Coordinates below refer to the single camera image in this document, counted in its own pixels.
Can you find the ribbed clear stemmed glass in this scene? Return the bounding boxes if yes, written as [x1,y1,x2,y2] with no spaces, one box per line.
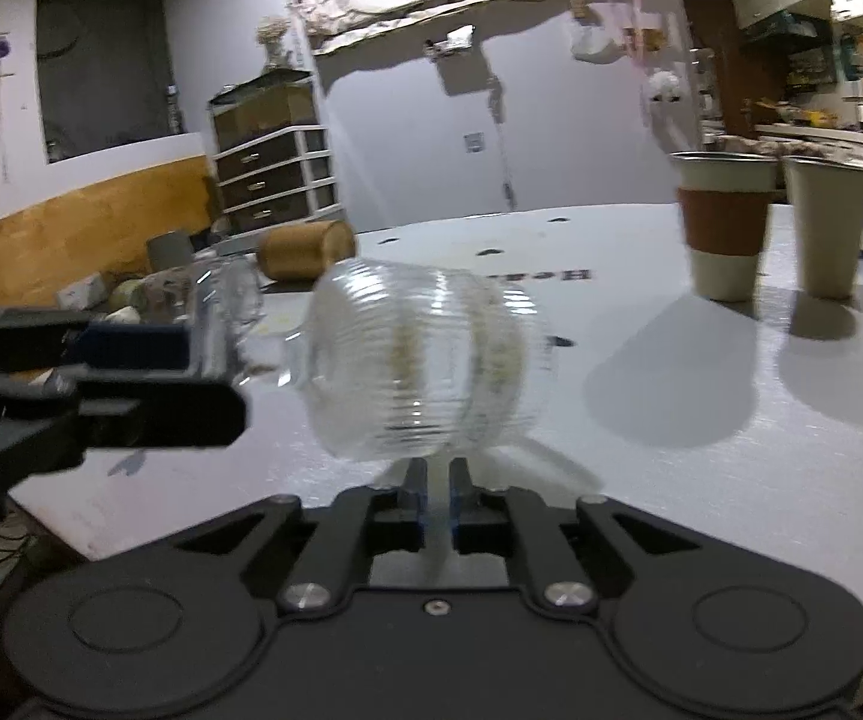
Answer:
[278,255,557,587]

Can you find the clear glass mug brown bands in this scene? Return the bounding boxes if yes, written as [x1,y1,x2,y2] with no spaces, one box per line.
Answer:
[142,257,284,392]

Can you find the white paper cup yellow print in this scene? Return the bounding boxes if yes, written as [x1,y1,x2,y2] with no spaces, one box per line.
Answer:
[103,305,142,325]

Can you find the brown cork sleeve cup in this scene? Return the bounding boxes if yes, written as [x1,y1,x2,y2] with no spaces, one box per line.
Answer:
[256,220,358,283]

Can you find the beige cup brown sleeve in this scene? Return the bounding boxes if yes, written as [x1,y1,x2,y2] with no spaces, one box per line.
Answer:
[669,151,778,302]

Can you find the plain beige tall cup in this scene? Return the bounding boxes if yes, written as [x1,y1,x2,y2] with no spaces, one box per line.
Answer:
[783,154,863,301]

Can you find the grey cylindrical bin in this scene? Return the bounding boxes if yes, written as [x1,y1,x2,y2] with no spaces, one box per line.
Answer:
[145,229,194,273]

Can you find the dark covered window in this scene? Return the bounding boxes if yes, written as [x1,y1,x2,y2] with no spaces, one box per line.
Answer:
[36,0,186,163]

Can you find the white three drawer cabinet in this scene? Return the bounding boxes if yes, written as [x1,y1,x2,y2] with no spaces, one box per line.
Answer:
[214,125,340,234]

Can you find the glass fish tank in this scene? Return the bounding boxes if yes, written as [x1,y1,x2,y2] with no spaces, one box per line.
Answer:
[208,67,317,151]

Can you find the dried flower bouquet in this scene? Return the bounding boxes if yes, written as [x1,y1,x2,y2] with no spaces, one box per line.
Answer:
[256,15,295,71]

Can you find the chair draped with cloth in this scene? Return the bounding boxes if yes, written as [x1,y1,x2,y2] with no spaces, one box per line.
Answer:
[703,132,835,160]

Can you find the white plush sheep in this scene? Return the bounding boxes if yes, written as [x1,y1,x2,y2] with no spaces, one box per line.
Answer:
[643,70,685,103]

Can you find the white hanging bag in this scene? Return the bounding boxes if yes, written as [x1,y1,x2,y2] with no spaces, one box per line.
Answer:
[570,15,625,65]

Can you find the white wall power socket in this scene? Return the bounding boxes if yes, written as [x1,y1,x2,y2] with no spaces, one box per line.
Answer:
[56,273,107,310]

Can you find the wall switch plate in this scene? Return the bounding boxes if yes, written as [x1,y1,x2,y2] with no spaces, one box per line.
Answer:
[464,132,486,153]

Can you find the small wall shelf with items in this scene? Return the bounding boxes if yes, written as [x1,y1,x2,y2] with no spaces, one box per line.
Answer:
[423,25,475,62]

